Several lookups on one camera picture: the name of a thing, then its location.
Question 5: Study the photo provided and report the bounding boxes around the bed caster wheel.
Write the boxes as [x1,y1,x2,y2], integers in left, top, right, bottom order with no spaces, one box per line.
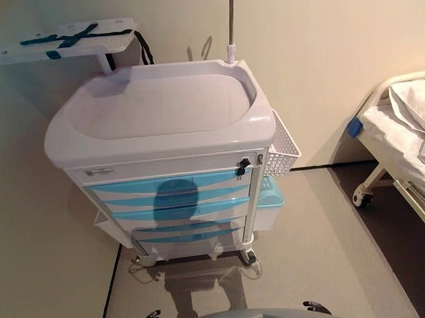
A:
[351,185,374,209]

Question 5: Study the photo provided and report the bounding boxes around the white bed mattress sheet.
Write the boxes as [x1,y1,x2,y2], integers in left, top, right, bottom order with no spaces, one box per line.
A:
[361,100,425,196]

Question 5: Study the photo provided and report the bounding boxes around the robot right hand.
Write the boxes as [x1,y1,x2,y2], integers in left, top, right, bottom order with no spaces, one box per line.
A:
[302,299,332,317]

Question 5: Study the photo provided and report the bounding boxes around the metal IV pole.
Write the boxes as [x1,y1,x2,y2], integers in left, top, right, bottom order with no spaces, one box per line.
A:
[223,0,239,65]

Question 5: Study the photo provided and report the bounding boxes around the white side shelf board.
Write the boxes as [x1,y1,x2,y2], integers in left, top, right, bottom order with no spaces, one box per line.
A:
[0,16,142,79]

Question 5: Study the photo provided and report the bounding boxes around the cream hospital bed frame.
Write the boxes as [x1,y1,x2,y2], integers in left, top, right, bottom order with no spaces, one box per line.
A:
[341,69,425,245]

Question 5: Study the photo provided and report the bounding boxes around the blue bed corner bumper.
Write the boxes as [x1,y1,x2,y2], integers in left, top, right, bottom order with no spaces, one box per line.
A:
[346,117,364,139]

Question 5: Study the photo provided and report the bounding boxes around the large blue-fronted cart drawer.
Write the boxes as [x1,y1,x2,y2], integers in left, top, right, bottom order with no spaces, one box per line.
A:
[83,169,254,208]

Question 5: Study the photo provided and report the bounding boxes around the white bottom cart drawer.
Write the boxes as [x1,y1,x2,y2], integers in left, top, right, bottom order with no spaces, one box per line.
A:
[137,231,245,263]

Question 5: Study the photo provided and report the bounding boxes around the white bin with blue lid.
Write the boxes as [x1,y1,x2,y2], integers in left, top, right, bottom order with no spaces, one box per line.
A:
[250,174,288,233]

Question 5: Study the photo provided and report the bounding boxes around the black keys in lock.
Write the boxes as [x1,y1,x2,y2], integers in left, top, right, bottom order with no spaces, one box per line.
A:
[234,157,252,182]

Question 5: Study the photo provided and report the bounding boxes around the white perforated side basket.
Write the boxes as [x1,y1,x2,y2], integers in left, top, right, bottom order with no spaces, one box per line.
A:
[260,107,303,179]

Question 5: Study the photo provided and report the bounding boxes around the cart caster wheel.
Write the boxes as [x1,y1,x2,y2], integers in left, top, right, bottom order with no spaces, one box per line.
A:
[238,247,258,267]

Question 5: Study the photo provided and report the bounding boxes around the black hanging strap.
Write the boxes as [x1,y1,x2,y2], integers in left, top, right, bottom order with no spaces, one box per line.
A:
[135,28,157,66]

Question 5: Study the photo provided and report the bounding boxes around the white pillow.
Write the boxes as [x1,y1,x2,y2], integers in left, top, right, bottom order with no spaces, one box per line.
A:
[387,77,425,136]

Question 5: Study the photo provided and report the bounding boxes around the white medical cart body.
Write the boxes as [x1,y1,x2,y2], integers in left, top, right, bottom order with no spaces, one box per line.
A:
[41,58,283,270]

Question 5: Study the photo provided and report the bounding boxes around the dark teal strap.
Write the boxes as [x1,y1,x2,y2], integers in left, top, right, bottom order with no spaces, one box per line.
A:
[19,21,134,62]

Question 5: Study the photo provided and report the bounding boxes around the grey robot torso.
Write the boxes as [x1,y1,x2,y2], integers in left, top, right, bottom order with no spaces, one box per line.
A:
[181,303,348,318]

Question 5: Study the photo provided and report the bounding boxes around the white top drawer with label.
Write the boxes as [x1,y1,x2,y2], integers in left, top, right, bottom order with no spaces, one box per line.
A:
[63,151,267,188]

